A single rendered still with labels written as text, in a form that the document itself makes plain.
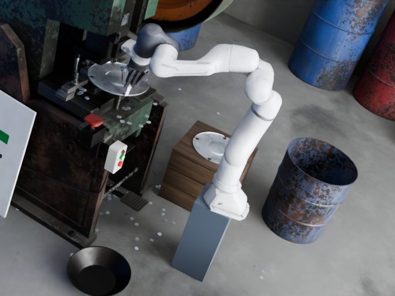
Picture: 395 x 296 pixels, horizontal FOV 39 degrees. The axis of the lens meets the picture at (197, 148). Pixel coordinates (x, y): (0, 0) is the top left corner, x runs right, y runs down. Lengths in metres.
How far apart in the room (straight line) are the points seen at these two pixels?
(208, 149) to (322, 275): 0.94
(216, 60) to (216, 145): 1.04
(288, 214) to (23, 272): 1.45
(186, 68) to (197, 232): 0.86
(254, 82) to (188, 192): 1.13
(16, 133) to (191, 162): 0.93
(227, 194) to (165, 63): 0.70
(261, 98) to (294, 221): 1.17
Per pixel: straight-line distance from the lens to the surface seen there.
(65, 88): 2.53
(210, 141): 3.17
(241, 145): 2.33
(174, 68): 2.18
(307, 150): 3.38
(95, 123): 2.34
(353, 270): 3.37
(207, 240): 2.68
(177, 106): 4.07
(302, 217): 3.17
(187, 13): 2.74
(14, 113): 2.72
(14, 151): 2.77
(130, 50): 2.31
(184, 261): 2.82
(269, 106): 2.27
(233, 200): 2.54
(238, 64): 2.19
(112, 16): 2.33
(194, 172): 3.04
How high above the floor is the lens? 2.09
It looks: 34 degrees down
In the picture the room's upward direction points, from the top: 19 degrees clockwise
